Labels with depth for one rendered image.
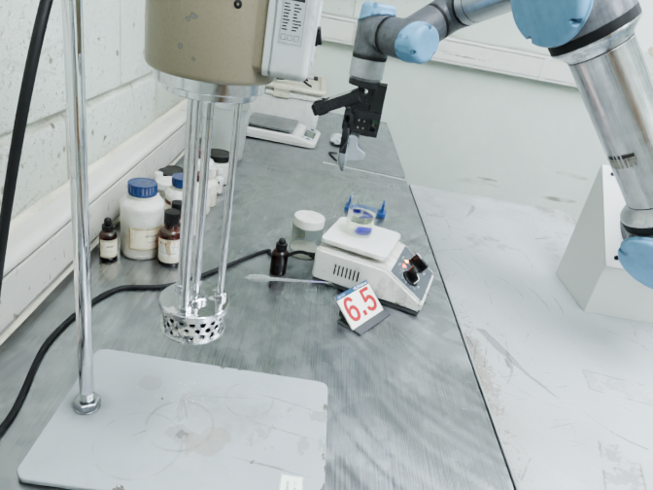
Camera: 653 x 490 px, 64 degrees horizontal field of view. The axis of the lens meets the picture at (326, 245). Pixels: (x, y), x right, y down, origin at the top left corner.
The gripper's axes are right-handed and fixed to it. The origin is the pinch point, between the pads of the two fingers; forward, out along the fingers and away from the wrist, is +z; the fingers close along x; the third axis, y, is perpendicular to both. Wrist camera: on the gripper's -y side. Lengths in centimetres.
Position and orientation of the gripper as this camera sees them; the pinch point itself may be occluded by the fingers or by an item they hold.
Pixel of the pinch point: (339, 163)
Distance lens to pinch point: 124.9
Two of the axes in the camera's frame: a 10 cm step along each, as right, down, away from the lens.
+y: 9.8, 2.1, -0.6
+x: 1.5, -4.1, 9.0
